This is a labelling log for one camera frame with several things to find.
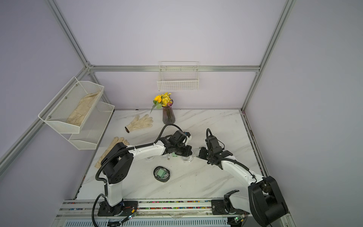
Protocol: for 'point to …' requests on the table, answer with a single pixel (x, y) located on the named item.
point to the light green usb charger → (161, 173)
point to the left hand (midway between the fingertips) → (191, 154)
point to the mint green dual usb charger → (173, 155)
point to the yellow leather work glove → (116, 141)
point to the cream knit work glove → (137, 124)
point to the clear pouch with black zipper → (167, 177)
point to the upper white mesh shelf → (69, 110)
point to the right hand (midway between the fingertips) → (201, 154)
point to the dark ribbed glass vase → (168, 117)
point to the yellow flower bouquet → (163, 100)
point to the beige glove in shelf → (83, 109)
